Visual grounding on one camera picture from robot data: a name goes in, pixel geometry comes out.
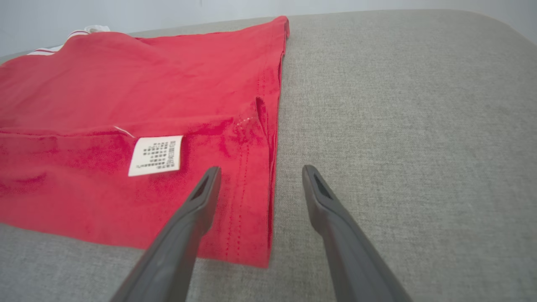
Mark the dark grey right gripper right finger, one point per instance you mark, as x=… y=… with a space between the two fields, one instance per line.
x=348 y=256

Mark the red basketball jersey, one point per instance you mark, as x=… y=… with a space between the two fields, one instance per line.
x=126 y=92

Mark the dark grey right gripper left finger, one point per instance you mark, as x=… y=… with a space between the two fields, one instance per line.
x=176 y=251

